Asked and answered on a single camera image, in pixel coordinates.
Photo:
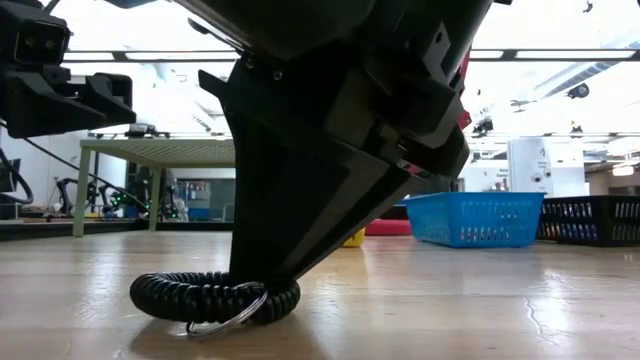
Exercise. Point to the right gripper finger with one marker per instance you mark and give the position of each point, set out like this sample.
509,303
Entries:
380,190
270,210

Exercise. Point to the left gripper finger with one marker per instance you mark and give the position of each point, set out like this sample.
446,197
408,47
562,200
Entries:
112,100

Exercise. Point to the background black robot arm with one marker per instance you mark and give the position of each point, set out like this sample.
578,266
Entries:
172,205

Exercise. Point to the red desk lamp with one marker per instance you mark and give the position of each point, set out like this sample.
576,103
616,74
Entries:
390,227

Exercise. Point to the yellow plastic basket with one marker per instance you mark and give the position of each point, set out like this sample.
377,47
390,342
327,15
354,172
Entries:
355,239

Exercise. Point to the green perforated metal shelf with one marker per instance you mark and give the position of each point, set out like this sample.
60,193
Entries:
175,152

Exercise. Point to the blue plastic basket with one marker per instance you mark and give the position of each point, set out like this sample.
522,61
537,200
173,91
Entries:
475,200

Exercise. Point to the black ceiling spotlight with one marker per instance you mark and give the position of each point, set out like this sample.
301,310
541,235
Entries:
482,125
579,91

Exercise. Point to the white cabinet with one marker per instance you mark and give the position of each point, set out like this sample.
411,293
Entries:
530,165

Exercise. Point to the overhead LED light bar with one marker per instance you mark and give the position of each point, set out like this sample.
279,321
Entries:
575,54

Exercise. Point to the black plastic basket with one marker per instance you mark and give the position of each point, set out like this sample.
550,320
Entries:
590,202

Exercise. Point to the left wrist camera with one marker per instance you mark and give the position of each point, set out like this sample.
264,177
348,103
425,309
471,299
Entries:
37,42

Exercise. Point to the black aluminium table frame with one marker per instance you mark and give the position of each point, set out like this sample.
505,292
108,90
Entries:
40,229

